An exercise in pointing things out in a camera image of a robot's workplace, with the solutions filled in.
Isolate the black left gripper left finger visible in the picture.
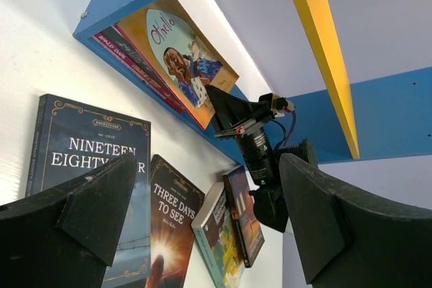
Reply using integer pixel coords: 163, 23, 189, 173
1, 154, 137, 287

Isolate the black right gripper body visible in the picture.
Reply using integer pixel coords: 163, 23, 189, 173
215, 94, 314, 186

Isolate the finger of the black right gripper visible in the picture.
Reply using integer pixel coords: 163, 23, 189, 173
205, 85, 270, 133

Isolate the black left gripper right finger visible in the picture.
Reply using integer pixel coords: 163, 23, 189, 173
279, 154, 431, 287

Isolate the Othello picture book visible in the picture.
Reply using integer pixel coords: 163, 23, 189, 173
115, 0, 239, 129

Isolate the Nineteen Eighty-Four book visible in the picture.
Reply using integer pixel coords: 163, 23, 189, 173
25, 94, 152, 288

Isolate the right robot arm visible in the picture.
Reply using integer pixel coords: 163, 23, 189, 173
205, 85, 318, 232

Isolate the dark orange cover book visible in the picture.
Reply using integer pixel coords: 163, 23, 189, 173
222, 165, 265, 268

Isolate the Huckleberry Finn paperback book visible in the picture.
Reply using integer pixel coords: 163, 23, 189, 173
191, 182, 245, 288

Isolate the Three Days to See book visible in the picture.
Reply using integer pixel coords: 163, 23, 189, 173
146, 154, 205, 287

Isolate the blue and yellow bookshelf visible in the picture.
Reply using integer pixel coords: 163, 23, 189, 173
74, 0, 431, 163

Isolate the pink spine Roald Dahl book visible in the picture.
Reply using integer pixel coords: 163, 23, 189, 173
92, 32, 184, 113

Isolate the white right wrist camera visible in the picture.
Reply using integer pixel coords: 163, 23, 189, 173
271, 94, 295, 117

